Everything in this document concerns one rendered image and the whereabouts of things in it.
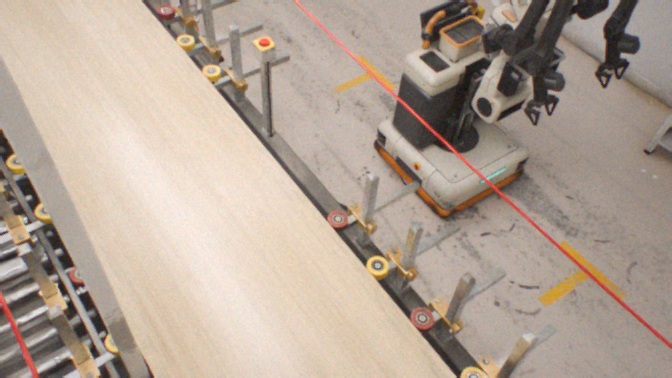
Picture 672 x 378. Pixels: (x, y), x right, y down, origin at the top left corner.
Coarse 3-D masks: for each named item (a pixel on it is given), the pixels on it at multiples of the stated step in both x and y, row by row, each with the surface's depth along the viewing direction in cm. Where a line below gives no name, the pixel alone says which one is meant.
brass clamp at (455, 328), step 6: (432, 300) 225; (444, 300) 225; (432, 306) 224; (438, 306) 223; (444, 306) 223; (438, 312) 222; (444, 312) 222; (444, 318) 221; (444, 324) 222; (450, 324) 219; (456, 324) 219; (462, 324) 221; (450, 330) 220; (456, 330) 219
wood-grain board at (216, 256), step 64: (0, 0) 308; (64, 0) 312; (128, 0) 315; (64, 64) 284; (128, 64) 287; (192, 64) 290; (64, 128) 260; (128, 128) 262; (192, 128) 265; (128, 192) 242; (192, 192) 243; (256, 192) 245; (128, 256) 224; (192, 256) 225; (256, 256) 227; (320, 256) 228; (128, 320) 209; (192, 320) 210; (256, 320) 211; (320, 320) 212; (384, 320) 214
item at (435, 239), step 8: (456, 224) 247; (440, 232) 245; (448, 232) 245; (456, 232) 248; (424, 240) 242; (432, 240) 242; (440, 240) 244; (424, 248) 239; (392, 264) 234; (376, 280) 232
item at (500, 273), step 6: (498, 270) 235; (492, 276) 234; (498, 276) 234; (504, 276) 236; (480, 282) 232; (486, 282) 232; (492, 282) 232; (474, 288) 230; (480, 288) 230; (486, 288) 232; (474, 294) 228; (450, 300) 226; (468, 300) 229; (432, 312) 223; (438, 318) 222
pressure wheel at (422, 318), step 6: (414, 312) 215; (420, 312) 216; (426, 312) 216; (414, 318) 214; (420, 318) 214; (426, 318) 215; (432, 318) 214; (414, 324) 213; (420, 324) 213; (426, 324) 213; (432, 324) 213; (420, 330) 213; (426, 330) 213
